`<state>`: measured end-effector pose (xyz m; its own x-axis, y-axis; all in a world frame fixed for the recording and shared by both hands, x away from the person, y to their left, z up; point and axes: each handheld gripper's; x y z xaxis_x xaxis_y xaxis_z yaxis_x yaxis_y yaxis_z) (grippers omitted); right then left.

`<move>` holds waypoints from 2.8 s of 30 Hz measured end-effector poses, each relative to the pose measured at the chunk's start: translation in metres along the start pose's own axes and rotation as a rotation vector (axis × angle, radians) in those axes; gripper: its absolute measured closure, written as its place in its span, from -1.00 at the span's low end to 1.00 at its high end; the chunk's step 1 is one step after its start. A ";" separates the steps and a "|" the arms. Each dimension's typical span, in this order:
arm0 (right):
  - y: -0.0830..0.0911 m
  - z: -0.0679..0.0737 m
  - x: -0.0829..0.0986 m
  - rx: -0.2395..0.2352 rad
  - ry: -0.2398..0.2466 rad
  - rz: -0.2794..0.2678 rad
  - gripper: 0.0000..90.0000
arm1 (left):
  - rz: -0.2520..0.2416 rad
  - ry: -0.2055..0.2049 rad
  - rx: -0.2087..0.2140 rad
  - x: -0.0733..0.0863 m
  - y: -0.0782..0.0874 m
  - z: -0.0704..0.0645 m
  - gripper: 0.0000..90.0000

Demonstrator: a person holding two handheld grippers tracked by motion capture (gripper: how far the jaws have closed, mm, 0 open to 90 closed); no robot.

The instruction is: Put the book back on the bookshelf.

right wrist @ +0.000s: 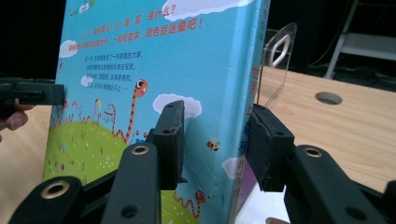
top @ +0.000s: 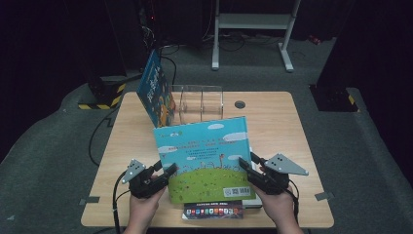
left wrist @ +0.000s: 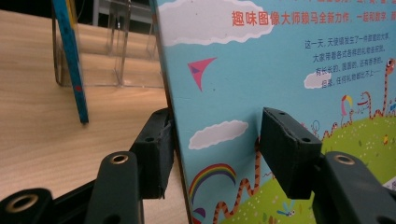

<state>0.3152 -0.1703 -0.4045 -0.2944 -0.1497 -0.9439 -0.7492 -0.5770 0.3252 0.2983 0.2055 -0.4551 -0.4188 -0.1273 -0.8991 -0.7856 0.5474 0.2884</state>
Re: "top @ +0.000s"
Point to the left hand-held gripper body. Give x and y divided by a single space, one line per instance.
142 185

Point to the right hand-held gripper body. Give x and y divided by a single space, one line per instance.
279 172

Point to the colourful hardcover picture book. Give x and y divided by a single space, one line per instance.
204 152

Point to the purple magazine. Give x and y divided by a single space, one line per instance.
211 211

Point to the thin blue picture book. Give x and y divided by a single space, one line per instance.
156 94

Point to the clear acrylic book rack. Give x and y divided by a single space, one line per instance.
207 104

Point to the person's left hand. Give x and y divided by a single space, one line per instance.
144 211

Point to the person's right hand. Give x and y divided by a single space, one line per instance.
279 209

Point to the grey tape piece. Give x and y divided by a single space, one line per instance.
89 200
324 196

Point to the round table grommet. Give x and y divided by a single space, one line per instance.
240 104

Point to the black base with hazard stripes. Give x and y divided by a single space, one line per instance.
104 94
334 99

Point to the small red object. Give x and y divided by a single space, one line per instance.
314 39

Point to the white metal stand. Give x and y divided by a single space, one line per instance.
253 21

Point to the black equipment tower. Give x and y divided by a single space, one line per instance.
149 26

